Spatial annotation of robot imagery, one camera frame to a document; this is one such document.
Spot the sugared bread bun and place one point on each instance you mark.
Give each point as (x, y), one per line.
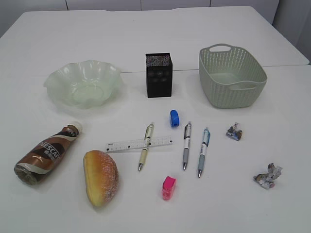
(101, 176)

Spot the paper ball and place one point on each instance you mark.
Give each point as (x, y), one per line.
(267, 180)
(235, 132)

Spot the brown Nescafe coffee bottle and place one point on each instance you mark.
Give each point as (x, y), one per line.
(37, 164)

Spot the beige retractable pen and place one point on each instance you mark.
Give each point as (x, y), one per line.
(144, 152)

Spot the blue pencil sharpener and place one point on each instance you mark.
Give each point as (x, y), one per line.
(174, 118)

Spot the grey retractable pen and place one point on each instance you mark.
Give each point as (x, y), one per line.
(187, 134)

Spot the black mesh pen holder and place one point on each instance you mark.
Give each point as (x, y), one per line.
(159, 75)

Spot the light blue retractable pen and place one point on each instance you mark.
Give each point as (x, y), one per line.
(203, 151)

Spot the pink pencil sharpener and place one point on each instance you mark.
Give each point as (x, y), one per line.
(168, 187)

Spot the green glass wavy plate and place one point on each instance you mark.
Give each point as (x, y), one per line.
(83, 85)

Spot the green plastic woven basket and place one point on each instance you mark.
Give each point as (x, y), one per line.
(230, 76)

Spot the clear plastic ruler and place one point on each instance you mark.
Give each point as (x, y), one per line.
(138, 144)

